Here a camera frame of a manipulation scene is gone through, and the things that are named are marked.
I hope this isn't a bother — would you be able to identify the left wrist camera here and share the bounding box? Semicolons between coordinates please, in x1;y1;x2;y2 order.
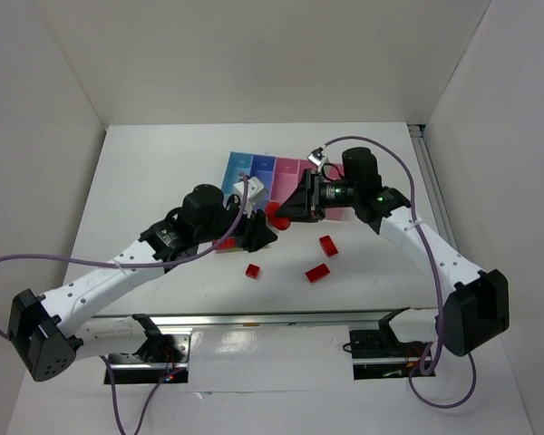
233;177;268;216

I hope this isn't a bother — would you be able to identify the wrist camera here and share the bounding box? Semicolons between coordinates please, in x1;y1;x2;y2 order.
233;177;268;216
307;146;328;170

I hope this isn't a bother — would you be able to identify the aluminium rail right side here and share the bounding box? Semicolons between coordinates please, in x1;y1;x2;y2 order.
407;124;459;250

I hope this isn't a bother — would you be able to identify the small pink bin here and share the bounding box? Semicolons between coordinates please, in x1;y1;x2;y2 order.
269;158;300;204

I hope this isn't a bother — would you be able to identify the red lego brick far right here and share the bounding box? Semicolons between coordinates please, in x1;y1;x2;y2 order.
319;235;339;257

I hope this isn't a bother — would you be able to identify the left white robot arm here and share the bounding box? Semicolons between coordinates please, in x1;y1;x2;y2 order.
7;178;277;382

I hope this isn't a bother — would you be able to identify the aluminium rail front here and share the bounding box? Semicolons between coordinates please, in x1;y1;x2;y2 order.
83;309;403;330

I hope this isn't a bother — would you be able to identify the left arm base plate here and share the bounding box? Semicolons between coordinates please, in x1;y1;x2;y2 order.
107;327;191;385

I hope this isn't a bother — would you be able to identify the aluminium rail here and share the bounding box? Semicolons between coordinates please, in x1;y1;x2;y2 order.
83;309;403;330
407;124;459;250

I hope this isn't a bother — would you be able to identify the red lego brick front right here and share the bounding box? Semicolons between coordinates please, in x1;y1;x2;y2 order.
305;263;330;284

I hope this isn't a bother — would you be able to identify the red rounded lego brick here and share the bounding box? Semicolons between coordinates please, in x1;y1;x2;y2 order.
265;201;291;231

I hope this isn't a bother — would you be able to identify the red long lego brick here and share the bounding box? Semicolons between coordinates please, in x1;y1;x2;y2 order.
214;238;241;254

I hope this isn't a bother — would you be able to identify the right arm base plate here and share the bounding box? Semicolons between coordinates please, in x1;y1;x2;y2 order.
342;330;426;381

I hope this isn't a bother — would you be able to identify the small red lego brick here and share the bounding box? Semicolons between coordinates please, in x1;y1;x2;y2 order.
245;264;261;280

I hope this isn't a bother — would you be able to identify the light blue bin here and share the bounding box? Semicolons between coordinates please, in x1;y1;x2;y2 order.
221;151;253;204

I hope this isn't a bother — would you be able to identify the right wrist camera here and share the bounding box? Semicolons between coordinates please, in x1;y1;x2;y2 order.
307;146;328;170

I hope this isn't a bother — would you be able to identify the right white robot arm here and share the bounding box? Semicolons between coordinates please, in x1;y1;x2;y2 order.
275;147;510;356

